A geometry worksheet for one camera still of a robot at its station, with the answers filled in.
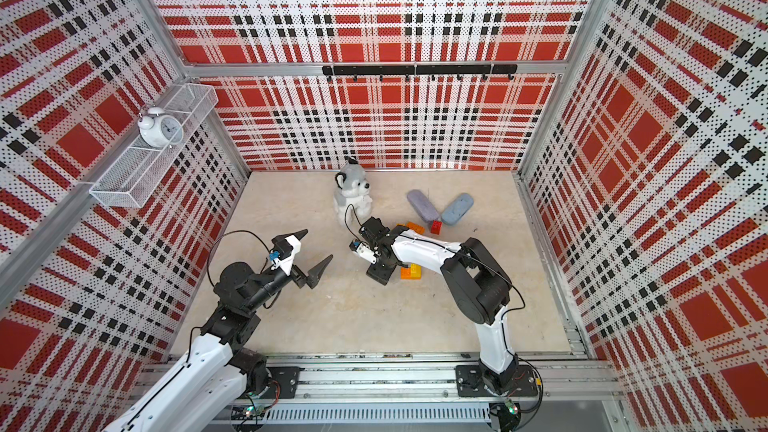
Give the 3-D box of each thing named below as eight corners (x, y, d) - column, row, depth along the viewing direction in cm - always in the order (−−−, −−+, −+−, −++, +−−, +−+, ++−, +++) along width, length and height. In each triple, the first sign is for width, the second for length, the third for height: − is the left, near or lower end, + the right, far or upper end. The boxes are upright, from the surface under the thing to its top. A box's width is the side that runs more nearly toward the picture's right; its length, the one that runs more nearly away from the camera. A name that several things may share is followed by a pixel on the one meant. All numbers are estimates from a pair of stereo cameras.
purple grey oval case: (427, 224, 106) (427, 221, 104) (404, 196, 115) (404, 192, 113) (441, 217, 108) (441, 213, 107) (417, 190, 117) (417, 186, 115)
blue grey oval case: (438, 219, 109) (439, 214, 107) (459, 194, 117) (460, 189, 114) (454, 228, 106) (455, 223, 104) (474, 202, 114) (475, 197, 112)
